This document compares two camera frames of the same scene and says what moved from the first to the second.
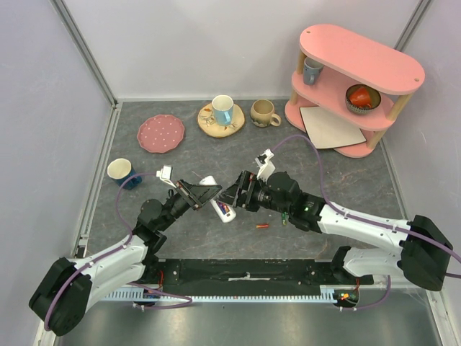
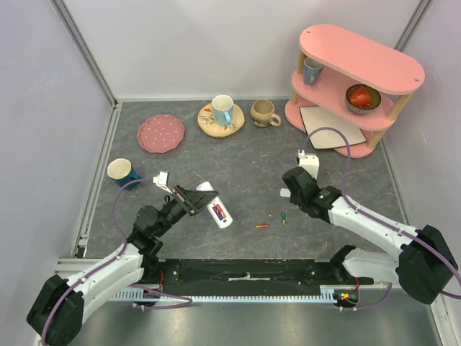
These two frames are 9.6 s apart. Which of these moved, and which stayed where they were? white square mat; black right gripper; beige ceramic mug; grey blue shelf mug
Moved: black right gripper
Stayed: grey blue shelf mug; white square mat; beige ceramic mug
